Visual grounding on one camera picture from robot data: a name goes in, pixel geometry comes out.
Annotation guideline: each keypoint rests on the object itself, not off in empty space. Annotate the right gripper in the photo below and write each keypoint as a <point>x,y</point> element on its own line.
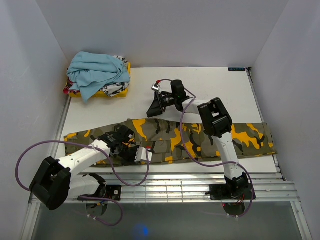
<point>158,107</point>

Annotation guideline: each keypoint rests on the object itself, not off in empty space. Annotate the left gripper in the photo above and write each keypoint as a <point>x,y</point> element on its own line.
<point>132,160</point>

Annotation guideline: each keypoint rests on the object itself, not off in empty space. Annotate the yellow camouflage trousers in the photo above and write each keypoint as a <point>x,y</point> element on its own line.
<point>174,143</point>

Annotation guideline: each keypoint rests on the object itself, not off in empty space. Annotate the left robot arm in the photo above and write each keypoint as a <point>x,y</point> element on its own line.
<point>58,179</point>

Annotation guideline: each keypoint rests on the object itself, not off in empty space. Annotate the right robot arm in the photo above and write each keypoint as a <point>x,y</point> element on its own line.
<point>217,124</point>

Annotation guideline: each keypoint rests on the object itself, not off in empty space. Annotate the black white printed garment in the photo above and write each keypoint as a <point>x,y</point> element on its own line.
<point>112,90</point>

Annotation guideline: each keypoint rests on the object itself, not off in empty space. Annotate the yellow tray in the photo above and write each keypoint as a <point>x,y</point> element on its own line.
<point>122,92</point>

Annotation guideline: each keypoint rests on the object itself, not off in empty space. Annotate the light blue cloth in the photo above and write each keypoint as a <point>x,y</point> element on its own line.
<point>97,72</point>

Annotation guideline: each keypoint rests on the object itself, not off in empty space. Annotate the pink patterned garment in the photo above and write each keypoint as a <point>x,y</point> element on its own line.
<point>67,89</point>

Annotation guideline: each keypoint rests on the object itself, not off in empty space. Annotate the blue table label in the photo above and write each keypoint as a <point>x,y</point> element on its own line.
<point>236,69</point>

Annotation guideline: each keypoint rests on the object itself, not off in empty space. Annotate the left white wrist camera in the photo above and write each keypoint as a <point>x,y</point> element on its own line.
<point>143,155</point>

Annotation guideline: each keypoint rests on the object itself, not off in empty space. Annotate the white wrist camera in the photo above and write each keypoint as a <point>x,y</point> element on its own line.
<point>156,86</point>
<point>143,155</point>

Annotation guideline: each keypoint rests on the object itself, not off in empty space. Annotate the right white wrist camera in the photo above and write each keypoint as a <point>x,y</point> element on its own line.
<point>156,86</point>

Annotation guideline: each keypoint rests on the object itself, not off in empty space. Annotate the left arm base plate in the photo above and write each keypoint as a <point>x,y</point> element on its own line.
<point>112,192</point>

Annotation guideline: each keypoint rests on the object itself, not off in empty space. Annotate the aluminium table edge rail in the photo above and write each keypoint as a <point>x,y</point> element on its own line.
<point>193,188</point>

